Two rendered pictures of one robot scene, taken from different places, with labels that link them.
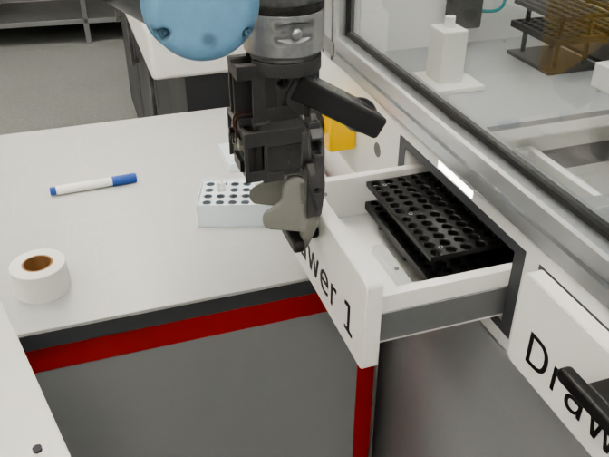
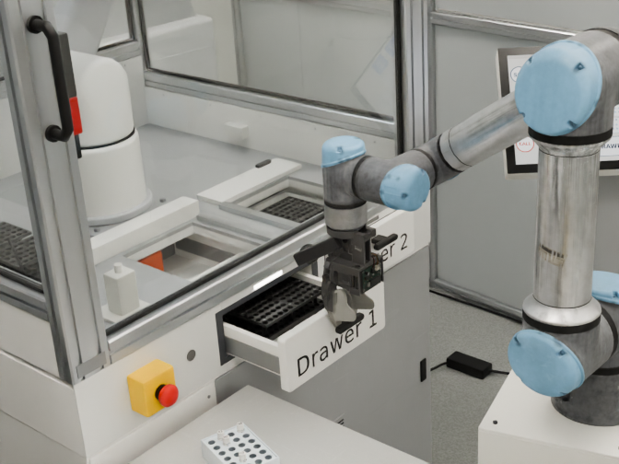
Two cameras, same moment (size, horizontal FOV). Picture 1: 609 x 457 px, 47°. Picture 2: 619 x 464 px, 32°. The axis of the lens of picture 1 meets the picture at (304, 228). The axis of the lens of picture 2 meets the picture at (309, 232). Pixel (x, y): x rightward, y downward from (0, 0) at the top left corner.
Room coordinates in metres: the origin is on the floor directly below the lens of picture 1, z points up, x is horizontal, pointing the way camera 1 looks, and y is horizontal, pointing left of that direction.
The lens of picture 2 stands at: (1.55, 1.46, 1.87)
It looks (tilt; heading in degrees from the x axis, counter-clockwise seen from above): 25 degrees down; 240
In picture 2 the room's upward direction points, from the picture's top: 4 degrees counter-clockwise
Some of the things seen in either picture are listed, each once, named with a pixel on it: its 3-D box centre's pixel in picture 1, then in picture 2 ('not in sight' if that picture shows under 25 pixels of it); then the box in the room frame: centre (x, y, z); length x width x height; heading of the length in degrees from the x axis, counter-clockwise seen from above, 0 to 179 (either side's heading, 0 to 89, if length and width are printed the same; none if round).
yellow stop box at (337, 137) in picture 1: (333, 121); (153, 388); (1.01, -0.04, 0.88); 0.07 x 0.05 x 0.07; 18
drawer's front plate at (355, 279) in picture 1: (322, 249); (333, 331); (0.66, -0.02, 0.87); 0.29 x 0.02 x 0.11; 18
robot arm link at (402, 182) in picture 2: not in sight; (397, 180); (0.60, 0.11, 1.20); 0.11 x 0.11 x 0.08; 17
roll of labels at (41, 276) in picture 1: (40, 276); not in sight; (0.74, 0.34, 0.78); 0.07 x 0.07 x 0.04
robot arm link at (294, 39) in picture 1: (284, 32); (346, 213); (0.64, 0.02, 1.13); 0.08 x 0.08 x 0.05
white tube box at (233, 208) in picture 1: (240, 201); (239, 457); (0.93, 0.10, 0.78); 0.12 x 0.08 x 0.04; 91
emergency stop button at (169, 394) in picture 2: not in sight; (166, 394); (1.00, -0.01, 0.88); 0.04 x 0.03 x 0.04; 18
